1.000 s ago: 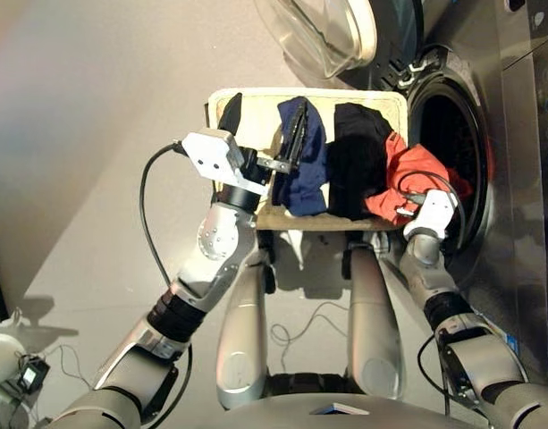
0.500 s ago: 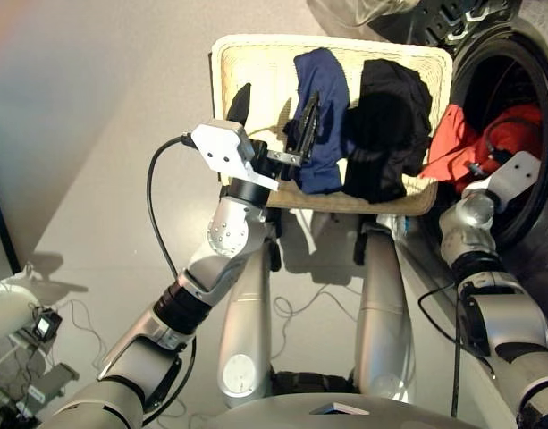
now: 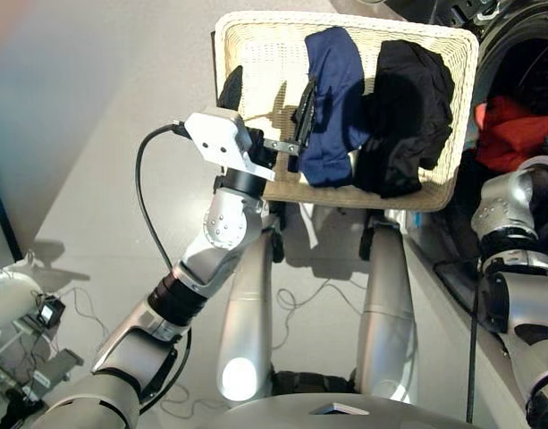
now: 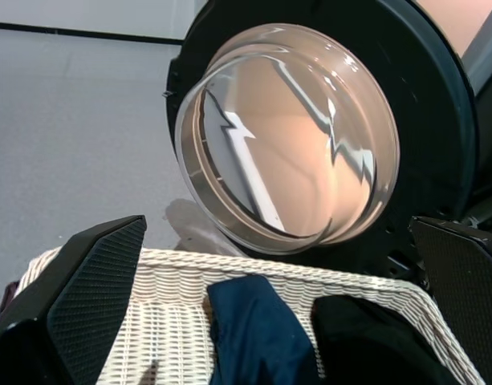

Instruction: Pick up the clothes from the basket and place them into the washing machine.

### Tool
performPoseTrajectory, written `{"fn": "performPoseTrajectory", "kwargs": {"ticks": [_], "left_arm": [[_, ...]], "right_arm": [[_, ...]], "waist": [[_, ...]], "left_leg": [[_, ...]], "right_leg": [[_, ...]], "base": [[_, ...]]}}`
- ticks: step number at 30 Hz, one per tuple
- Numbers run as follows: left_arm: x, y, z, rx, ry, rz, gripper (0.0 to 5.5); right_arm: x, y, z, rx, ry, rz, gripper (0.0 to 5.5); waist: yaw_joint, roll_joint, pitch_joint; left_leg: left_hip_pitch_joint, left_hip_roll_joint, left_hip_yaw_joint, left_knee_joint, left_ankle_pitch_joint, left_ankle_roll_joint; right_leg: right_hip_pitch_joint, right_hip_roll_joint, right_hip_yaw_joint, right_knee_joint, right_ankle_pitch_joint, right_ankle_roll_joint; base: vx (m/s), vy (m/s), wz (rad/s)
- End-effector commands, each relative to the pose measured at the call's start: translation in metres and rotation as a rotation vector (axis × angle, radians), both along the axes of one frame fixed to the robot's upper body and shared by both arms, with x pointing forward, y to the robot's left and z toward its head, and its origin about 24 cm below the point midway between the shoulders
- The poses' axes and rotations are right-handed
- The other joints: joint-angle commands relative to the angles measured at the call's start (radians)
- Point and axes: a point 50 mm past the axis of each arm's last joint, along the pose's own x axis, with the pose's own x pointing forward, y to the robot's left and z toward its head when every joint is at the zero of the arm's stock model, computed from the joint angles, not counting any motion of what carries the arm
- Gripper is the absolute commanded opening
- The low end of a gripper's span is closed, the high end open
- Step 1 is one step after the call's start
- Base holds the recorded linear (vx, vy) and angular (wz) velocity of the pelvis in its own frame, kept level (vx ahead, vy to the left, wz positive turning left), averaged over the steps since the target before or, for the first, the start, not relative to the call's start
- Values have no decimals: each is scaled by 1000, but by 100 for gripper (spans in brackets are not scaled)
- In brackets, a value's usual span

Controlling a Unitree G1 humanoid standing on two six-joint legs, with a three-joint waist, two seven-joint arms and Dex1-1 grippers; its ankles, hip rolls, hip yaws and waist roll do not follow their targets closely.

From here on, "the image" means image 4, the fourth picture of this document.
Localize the navy blue garment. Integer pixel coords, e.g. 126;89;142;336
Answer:
206;274;323;385

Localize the grey washing machine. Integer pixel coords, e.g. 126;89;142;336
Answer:
460;0;492;230

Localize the black garment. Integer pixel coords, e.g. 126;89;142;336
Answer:
311;294;464;385

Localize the white counter with beige cabinet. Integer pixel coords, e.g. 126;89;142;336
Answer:
414;0;492;59

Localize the pale woven basket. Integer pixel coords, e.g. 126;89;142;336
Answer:
18;245;488;385

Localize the round glass washing machine door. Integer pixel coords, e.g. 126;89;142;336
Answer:
164;0;482;282

